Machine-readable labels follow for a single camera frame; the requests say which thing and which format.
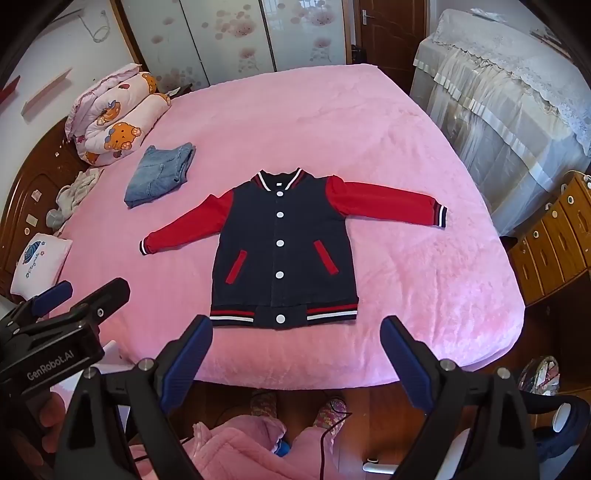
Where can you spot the furniture under white lace cover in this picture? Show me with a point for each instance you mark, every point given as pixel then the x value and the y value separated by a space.
pixel 498 106

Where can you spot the red wall shelf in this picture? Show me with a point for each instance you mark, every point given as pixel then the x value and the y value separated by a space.
pixel 9 90

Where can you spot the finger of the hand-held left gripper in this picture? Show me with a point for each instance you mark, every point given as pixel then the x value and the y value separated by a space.
pixel 108 295
pixel 53 295

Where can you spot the folded blue jeans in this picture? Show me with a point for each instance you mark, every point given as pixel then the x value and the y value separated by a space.
pixel 157 177

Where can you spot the brown wooden door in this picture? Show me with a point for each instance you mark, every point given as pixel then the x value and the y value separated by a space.
pixel 392 37

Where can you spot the crumpled grey white clothes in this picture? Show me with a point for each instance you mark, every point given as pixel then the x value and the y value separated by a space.
pixel 76 191

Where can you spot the pink bear print quilt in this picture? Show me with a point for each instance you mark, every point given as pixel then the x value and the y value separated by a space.
pixel 120 124

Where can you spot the person's pink robe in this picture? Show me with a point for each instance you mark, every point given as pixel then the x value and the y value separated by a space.
pixel 240 447

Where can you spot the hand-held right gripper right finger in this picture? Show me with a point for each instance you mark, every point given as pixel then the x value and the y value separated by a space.
pixel 406 364

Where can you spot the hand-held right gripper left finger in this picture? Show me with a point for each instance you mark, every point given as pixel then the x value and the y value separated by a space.
pixel 184 364

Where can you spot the knitted slipper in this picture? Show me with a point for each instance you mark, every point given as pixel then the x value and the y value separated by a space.
pixel 264 404
pixel 328 413

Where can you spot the wooden chest of drawers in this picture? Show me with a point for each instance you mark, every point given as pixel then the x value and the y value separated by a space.
pixel 554 249

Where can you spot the navy red varsity jacket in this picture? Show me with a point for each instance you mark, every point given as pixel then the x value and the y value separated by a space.
pixel 258 258

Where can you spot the person's left hand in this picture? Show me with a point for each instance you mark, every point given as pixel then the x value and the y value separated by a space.
pixel 51 413

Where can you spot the clear plastic bag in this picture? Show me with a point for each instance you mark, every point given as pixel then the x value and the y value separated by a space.
pixel 540 374

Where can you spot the pink wall shelf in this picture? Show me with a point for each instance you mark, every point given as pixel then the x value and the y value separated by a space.
pixel 46 92

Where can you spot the pink fleece blanket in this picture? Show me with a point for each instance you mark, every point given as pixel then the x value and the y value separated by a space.
pixel 369 138

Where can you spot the brown wooden headboard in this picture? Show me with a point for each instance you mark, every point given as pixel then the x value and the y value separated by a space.
pixel 27 184

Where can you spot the white printed pillow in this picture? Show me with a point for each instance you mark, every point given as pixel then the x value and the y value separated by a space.
pixel 39 263

